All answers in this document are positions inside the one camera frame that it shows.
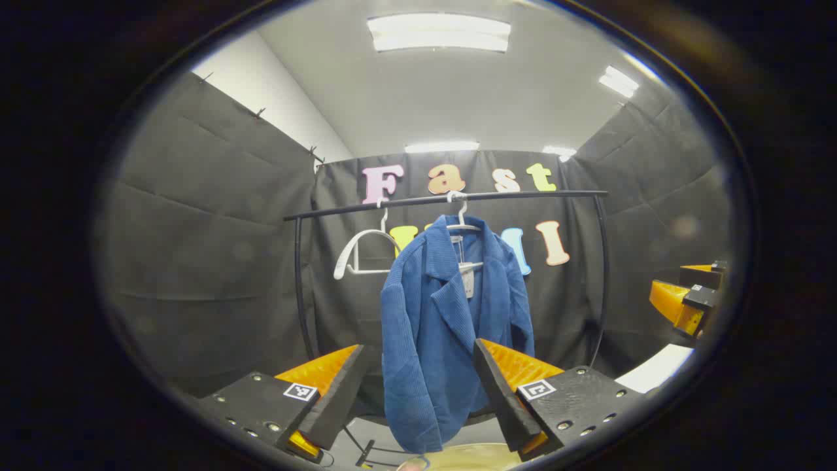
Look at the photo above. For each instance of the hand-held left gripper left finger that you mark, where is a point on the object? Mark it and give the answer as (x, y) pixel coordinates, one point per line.
(337, 392)

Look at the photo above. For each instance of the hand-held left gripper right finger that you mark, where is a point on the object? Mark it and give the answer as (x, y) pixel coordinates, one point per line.
(503, 399)

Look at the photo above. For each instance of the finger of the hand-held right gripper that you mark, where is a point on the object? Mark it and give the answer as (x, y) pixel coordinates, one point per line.
(703, 275)
(701, 297)

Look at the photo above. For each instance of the white plastic clothes hanger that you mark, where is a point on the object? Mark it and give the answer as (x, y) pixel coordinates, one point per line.
(464, 227)
(344, 256)

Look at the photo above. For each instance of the black metal clothes rack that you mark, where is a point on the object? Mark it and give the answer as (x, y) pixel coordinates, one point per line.
(327, 212)

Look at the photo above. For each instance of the white paper hang tag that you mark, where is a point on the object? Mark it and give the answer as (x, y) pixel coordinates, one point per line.
(467, 284)

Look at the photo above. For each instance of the black backdrop cloth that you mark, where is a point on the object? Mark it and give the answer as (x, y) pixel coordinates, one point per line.
(209, 261)

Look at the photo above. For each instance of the ceiling light panel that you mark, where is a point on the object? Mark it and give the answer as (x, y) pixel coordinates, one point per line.
(618, 82)
(441, 147)
(438, 33)
(559, 152)

